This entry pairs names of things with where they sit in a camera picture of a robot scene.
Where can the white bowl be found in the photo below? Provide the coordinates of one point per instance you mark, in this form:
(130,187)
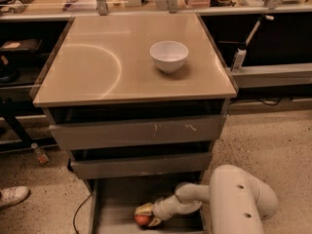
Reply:
(169,56)

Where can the grey drawer cabinet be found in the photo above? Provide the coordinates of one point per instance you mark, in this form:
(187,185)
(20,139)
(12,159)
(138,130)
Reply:
(101,71)

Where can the white bottle with nozzle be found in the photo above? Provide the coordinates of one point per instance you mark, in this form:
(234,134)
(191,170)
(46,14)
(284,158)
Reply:
(241,52)

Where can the red apple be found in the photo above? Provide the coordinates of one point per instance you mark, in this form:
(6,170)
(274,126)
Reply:
(142,219)

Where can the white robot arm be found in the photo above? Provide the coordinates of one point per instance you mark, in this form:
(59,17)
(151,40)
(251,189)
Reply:
(239,202)

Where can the grey bottom drawer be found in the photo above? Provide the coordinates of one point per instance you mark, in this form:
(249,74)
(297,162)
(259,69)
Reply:
(115,201)

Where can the plastic bottle on floor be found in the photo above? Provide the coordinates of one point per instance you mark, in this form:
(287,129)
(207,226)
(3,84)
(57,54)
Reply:
(40,153)

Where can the grey drawer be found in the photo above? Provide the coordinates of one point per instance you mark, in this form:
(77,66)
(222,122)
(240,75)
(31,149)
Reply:
(115,201)
(138,132)
(143,166)

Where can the grey top drawer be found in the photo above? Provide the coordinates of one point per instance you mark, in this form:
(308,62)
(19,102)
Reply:
(138,132)

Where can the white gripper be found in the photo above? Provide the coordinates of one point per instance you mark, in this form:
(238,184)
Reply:
(159,209)

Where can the grey middle drawer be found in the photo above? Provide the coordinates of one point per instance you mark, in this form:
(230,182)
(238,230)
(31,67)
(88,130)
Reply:
(143,166)

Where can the white sneaker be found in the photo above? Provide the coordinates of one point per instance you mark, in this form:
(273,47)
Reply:
(13,196)

